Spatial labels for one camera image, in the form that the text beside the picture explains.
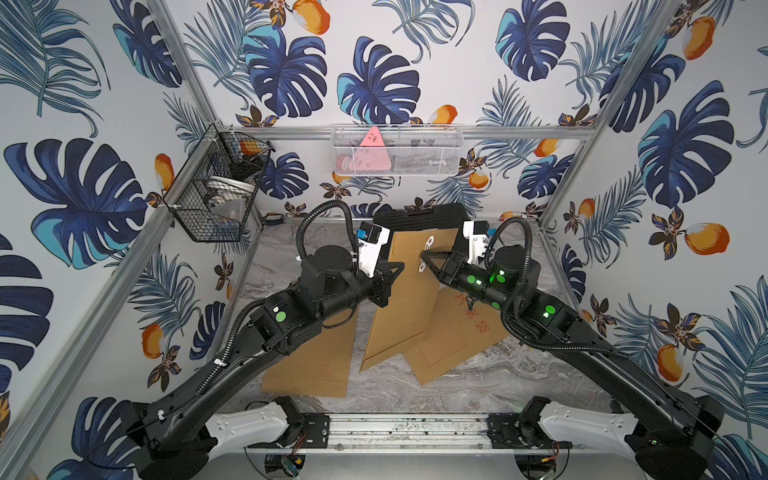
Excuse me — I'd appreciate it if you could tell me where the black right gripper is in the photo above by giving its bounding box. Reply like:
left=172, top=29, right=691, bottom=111
left=422, top=249, right=516, bottom=320

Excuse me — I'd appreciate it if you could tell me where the brown kraft file bag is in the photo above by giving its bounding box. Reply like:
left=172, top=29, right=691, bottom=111
left=261, top=313, right=358, bottom=398

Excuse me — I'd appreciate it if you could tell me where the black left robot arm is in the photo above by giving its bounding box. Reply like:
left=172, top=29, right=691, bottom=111
left=121, top=200, right=405, bottom=479

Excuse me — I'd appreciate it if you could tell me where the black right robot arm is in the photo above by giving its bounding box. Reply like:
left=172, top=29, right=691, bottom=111
left=421, top=218, right=724, bottom=479

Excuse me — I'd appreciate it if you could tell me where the brown file bag stack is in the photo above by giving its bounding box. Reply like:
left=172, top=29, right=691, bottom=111
left=404, top=288, right=509, bottom=385

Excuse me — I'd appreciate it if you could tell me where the black plastic tool case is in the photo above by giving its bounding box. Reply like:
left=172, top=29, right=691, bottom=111
left=373, top=204, right=470, bottom=232

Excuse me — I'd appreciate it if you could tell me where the pink triangular item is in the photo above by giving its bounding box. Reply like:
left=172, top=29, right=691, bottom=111
left=335, top=126, right=393, bottom=176

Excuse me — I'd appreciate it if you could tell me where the black round tape roll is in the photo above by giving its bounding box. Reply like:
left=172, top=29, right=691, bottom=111
left=263, top=212, right=285, bottom=226

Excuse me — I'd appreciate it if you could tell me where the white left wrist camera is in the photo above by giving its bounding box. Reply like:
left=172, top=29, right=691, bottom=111
left=357, top=221, right=391, bottom=278

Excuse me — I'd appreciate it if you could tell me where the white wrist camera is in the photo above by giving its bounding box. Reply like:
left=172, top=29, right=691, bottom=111
left=462, top=220, right=489, bottom=265
left=357, top=221, right=391, bottom=278

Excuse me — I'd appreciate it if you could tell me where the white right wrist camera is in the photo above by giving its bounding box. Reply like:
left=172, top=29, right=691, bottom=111
left=462, top=220, right=489, bottom=265

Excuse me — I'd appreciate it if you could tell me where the clear wall shelf basket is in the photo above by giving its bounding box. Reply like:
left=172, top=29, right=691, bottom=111
left=330, top=124, right=466, bottom=178

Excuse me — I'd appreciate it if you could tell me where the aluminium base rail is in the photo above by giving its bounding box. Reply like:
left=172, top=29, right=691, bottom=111
left=161, top=411, right=649, bottom=455

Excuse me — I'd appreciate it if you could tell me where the black wire basket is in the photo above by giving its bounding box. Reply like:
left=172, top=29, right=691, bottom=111
left=162, top=125, right=275, bottom=243

